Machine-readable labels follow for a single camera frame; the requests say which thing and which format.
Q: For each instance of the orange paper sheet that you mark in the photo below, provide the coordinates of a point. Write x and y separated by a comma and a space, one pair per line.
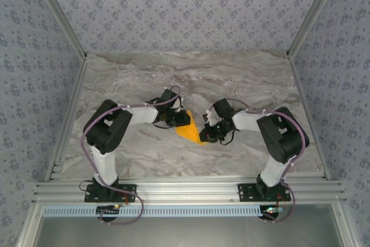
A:
189, 131

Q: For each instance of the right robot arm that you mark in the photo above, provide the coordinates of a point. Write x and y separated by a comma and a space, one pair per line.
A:
245, 119

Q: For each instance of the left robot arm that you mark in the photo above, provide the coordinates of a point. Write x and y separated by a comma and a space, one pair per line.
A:
141, 114

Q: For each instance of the small black controller board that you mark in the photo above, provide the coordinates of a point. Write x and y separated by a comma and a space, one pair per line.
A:
108, 210
270, 211

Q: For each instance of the grey metal panel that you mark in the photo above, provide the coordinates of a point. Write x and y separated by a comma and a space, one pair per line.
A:
185, 232

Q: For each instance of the long aluminium mounting rail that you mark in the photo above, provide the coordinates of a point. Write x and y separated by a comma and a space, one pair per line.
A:
185, 190

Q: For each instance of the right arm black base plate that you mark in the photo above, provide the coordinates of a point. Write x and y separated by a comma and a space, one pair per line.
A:
245, 195

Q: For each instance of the aluminium table side rail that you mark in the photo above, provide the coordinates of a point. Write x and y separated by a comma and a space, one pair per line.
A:
70, 114
299, 85

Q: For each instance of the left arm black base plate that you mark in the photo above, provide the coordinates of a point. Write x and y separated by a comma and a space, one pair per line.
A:
95, 196

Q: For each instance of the aluminium frame post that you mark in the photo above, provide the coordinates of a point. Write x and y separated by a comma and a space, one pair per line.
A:
312, 12
61, 12

